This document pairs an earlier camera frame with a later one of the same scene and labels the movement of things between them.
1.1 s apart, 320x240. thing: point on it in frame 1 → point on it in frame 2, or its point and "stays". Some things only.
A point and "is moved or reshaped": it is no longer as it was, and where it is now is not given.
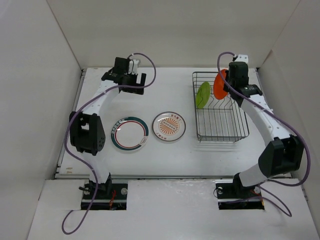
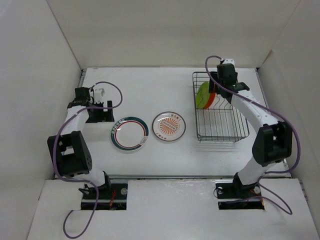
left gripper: [134, 77] → [104, 116]
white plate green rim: [130, 133] stays
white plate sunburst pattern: [169, 126] stays
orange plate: [218, 84] is moved or reshaped
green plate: [203, 95] stays
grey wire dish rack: [218, 120] stays
